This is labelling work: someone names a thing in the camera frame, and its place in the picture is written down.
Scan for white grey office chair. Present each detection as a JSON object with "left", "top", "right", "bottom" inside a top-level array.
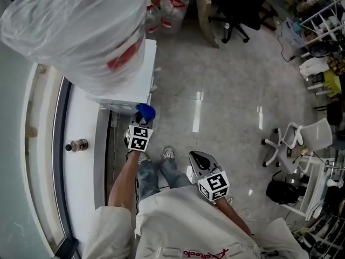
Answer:
[{"left": 261, "top": 117, "right": 334, "bottom": 175}]

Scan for white water dispenser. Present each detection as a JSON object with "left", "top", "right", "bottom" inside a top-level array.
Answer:
[{"left": 85, "top": 38, "right": 162, "bottom": 115}]

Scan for blue cloth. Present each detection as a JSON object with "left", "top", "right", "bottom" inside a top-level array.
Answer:
[{"left": 135, "top": 103, "right": 156, "bottom": 121}]

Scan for person's white shirt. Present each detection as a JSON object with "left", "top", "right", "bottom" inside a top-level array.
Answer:
[{"left": 82, "top": 185, "right": 309, "bottom": 259}]

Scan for frosted glass window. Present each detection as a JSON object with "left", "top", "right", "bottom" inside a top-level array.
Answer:
[{"left": 0, "top": 42, "right": 79, "bottom": 259}]

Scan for person's right sneaker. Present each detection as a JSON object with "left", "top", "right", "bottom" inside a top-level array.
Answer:
[{"left": 162, "top": 146, "right": 176, "bottom": 161}]

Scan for person's blue jeans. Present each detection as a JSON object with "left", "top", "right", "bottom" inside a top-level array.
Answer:
[{"left": 136, "top": 157, "right": 194, "bottom": 202}]

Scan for person's right forearm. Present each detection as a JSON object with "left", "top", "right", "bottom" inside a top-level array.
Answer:
[{"left": 215, "top": 197, "right": 253, "bottom": 237}]

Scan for clear plastic bottle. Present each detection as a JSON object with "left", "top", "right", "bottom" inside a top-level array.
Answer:
[{"left": 145, "top": 0, "right": 162, "bottom": 35}]

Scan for yellow green stool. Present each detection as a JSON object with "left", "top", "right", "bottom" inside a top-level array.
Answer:
[{"left": 323, "top": 69, "right": 343, "bottom": 97}]

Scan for black floor cable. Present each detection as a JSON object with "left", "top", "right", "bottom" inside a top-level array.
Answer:
[{"left": 277, "top": 20, "right": 297, "bottom": 63}]

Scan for white side table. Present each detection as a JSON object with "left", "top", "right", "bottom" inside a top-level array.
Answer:
[{"left": 280, "top": 155, "right": 335, "bottom": 221}]

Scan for brown leaning board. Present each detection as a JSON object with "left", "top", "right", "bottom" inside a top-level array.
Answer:
[{"left": 194, "top": 0, "right": 220, "bottom": 49}]

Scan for black office chair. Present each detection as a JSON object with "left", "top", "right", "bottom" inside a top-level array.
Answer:
[{"left": 208, "top": 0, "right": 278, "bottom": 44}]

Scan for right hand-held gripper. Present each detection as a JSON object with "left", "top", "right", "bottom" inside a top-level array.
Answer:
[{"left": 188, "top": 150, "right": 231, "bottom": 202}]

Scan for white window ledge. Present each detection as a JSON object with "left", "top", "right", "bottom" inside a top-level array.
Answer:
[{"left": 60, "top": 76, "right": 114, "bottom": 253}]

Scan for small dark drink bottle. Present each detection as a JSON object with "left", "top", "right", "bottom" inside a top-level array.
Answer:
[{"left": 65, "top": 138, "right": 89, "bottom": 153}]

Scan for white shelf rack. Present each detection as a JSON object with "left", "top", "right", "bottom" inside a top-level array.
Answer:
[{"left": 299, "top": 0, "right": 345, "bottom": 48}]

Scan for person's left sneaker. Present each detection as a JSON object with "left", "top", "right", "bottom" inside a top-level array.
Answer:
[{"left": 137, "top": 152, "right": 150, "bottom": 166}]

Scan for clear storage box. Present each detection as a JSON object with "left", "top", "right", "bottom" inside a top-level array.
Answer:
[{"left": 285, "top": 17, "right": 307, "bottom": 48}]

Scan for person's sneaker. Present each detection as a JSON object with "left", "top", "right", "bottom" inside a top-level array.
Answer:
[
  {"left": 162, "top": 146, "right": 176, "bottom": 161},
  {"left": 137, "top": 152, "right": 150, "bottom": 166}
]

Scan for plastic-wrapped large water jug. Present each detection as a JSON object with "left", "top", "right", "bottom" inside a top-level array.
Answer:
[{"left": 0, "top": 0, "right": 150, "bottom": 97}]

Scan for black backpack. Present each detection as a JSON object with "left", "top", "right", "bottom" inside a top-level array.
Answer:
[{"left": 266, "top": 170, "right": 308, "bottom": 205}]

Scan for black round appliance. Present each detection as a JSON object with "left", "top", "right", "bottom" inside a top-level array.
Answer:
[{"left": 308, "top": 40, "right": 335, "bottom": 58}]

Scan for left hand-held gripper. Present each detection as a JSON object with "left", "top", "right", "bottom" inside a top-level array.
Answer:
[{"left": 123, "top": 112, "right": 155, "bottom": 153}]

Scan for person's left forearm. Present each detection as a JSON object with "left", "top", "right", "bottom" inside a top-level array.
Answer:
[{"left": 107, "top": 149, "right": 142, "bottom": 209}]

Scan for white cloth bundle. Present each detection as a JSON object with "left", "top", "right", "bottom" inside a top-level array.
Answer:
[{"left": 299, "top": 57, "right": 330, "bottom": 80}]

